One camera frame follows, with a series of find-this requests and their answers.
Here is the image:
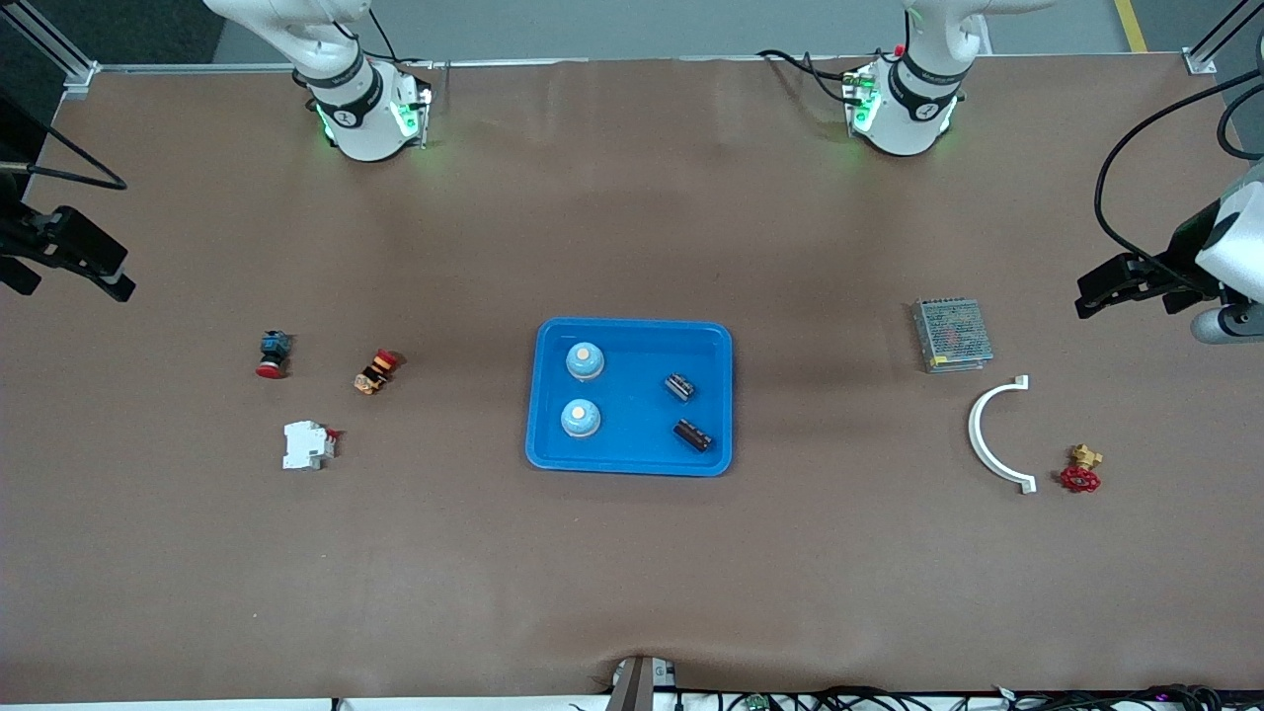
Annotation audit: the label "white circuit breaker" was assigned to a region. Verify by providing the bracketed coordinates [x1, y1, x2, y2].
[282, 420, 345, 471]

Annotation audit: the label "metal mesh power supply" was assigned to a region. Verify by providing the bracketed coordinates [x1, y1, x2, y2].
[910, 297, 994, 374]

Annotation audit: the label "red push button blue body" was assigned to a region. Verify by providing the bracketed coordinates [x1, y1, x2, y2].
[255, 331, 294, 380]

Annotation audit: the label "blue plastic tray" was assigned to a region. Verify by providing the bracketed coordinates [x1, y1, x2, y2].
[524, 316, 735, 478]

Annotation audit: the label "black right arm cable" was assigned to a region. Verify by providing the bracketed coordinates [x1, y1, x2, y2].
[0, 99, 129, 191]

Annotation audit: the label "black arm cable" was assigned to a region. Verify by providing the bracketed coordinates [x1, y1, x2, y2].
[1093, 67, 1264, 268]
[0, 99, 129, 191]

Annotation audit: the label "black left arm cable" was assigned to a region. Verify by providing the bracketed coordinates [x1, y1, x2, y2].
[1093, 67, 1264, 268]

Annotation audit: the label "aluminium frame post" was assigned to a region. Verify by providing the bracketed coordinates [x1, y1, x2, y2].
[1183, 0, 1264, 75]
[0, 0, 102, 100]

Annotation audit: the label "brass valve red handle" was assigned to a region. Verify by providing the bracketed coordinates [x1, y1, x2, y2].
[1060, 443, 1105, 495]

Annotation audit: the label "aluminium table edge rail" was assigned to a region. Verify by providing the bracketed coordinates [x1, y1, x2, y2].
[94, 49, 1201, 75]

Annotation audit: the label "white curved bracket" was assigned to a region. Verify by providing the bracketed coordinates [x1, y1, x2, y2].
[968, 374, 1038, 496]

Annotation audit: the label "orange switch red cap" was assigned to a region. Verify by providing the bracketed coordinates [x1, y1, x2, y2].
[354, 349, 403, 396]

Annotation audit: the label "black base cables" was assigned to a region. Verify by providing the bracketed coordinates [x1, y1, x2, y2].
[755, 47, 865, 108]

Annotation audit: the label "black cable bundle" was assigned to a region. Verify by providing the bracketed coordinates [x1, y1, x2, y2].
[676, 683, 1264, 711]

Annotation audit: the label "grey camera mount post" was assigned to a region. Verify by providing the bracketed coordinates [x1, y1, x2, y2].
[604, 654, 678, 711]

